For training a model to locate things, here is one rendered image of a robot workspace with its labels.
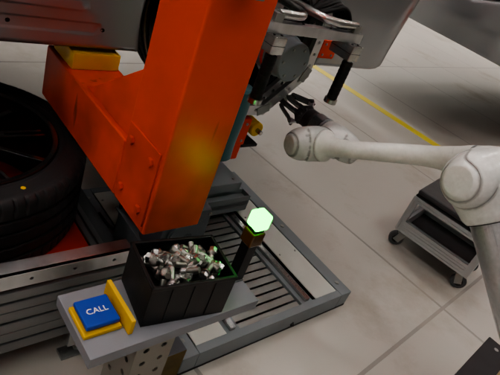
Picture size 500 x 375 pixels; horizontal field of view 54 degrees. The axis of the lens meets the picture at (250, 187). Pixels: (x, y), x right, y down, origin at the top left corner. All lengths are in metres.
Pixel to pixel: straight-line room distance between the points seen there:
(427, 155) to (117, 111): 0.86
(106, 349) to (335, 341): 1.08
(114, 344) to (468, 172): 0.83
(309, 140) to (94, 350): 0.88
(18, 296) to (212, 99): 0.64
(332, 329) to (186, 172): 1.05
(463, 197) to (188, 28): 0.70
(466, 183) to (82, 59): 1.04
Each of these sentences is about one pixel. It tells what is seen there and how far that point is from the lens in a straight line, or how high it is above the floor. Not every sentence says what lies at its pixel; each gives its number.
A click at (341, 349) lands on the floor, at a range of 1.92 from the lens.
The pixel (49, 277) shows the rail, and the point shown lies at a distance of 1.27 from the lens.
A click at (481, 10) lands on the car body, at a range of 3.89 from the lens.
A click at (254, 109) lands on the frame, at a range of 1.78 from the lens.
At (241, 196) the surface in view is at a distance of 2.14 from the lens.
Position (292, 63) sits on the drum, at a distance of 1.57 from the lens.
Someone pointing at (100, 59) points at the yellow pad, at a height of 0.71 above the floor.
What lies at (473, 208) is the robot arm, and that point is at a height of 0.83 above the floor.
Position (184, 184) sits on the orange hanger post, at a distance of 1.13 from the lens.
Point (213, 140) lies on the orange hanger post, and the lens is 1.10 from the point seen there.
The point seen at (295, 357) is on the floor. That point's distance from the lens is 1.80.
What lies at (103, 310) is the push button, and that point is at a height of 0.48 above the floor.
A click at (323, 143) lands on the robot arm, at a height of 0.69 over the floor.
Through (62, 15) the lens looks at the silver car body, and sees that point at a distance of 1.41.
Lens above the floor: 1.27
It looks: 31 degrees down
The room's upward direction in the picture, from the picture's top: 22 degrees clockwise
